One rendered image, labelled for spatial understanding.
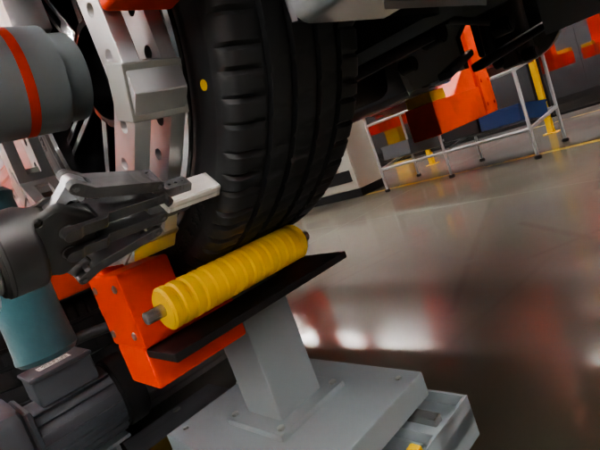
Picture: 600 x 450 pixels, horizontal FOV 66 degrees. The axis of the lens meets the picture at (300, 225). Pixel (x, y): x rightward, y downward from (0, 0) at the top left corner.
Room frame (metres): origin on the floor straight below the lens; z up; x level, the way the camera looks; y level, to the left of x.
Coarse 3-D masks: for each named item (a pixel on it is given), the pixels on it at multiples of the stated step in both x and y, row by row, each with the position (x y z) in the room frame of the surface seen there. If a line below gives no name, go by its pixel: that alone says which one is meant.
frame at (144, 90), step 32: (96, 0) 0.45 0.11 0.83; (96, 32) 0.47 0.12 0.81; (128, 32) 0.46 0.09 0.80; (160, 32) 0.48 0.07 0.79; (128, 64) 0.45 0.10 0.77; (160, 64) 0.47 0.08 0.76; (128, 96) 0.45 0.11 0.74; (160, 96) 0.47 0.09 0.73; (128, 128) 0.48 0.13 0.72; (160, 128) 0.52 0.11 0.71; (32, 160) 0.87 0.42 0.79; (128, 160) 0.50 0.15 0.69; (160, 160) 0.54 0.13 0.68; (32, 192) 0.81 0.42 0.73; (128, 256) 0.57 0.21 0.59
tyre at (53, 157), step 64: (192, 0) 0.48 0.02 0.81; (256, 0) 0.50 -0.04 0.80; (192, 64) 0.51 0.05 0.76; (256, 64) 0.50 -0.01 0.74; (320, 64) 0.57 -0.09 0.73; (256, 128) 0.52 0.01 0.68; (320, 128) 0.60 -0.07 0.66; (256, 192) 0.57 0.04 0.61; (320, 192) 0.70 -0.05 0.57; (192, 256) 0.63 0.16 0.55
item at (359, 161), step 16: (352, 128) 5.44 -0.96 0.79; (352, 144) 5.38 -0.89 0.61; (368, 144) 5.56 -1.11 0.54; (352, 160) 5.33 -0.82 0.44; (368, 160) 5.50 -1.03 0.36; (336, 176) 5.53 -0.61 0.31; (352, 176) 5.35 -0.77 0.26; (368, 176) 5.44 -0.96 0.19; (336, 192) 5.61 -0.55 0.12; (352, 192) 5.45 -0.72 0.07; (368, 192) 5.40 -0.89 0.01
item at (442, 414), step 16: (432, 400) 0.76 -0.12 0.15; (448, 400) 0.74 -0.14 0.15; (464, 400) 0.71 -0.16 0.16; (416, 416) 0.69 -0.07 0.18; (432, 416) 0.67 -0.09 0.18; (448, 416) 0.68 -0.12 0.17; (464, 416) 0.70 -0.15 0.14; (400, 432) 0.70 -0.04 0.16; (416, 432) 0.67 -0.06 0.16; (432, 432) 0.65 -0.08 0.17; (448, 432) 0.66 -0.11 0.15; (464, 432) 0.69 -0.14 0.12; (384, 448) 0.69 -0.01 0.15; (400, 448) 0.67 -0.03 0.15; (416, 448) 0.62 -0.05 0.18; (432, 448) 0.63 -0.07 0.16; (448, 448) 0.65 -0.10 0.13; (464, 448) 0.68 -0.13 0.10
